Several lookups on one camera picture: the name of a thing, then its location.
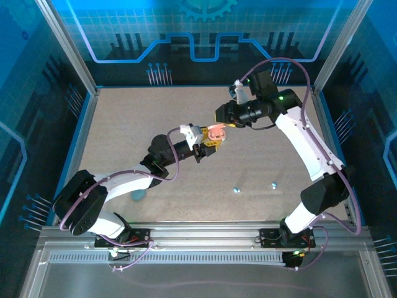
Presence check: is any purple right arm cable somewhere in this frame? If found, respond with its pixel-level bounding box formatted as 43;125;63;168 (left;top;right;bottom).
241;58;363;271

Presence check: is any black connector box with light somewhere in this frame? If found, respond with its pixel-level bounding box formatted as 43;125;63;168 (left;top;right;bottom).
281;249;304;271

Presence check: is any aluminium frame post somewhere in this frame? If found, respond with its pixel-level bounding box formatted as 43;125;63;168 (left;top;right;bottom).
312;0;375;96
34;0;100;96

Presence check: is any aluminium side rail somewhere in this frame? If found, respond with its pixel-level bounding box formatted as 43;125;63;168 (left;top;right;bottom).
57;88;100;224
310;86;356;225

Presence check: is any long aluminium base rail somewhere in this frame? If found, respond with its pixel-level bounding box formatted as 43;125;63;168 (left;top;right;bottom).
40;219;372;249

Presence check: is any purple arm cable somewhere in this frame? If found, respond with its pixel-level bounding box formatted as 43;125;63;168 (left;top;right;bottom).
241;58;363;271
58;129;182;273

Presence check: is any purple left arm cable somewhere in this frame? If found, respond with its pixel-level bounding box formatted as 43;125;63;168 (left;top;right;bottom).
58;129;182;273

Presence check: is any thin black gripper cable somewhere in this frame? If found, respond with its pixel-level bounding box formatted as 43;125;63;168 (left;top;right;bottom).
249;122;277;132

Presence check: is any grey slotted cable duct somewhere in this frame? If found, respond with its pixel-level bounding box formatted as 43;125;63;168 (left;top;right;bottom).
46;251;288;265

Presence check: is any pink earbud charging case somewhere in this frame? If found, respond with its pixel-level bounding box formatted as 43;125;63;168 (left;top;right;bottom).
207;123;228;143

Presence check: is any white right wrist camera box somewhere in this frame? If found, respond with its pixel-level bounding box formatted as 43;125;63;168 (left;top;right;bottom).
229;79;249;105

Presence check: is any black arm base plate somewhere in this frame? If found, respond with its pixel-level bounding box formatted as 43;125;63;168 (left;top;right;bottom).
259;227;317;249
94;227;155;249

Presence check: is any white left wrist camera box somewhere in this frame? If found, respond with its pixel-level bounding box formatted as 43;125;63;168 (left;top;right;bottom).
179;123;204;147

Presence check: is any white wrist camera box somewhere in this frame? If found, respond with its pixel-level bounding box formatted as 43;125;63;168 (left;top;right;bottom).
179;123;204;147
229;79;249;105

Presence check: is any grey metal bench plate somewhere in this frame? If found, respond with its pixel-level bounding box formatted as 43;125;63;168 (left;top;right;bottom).
18;245;393;298

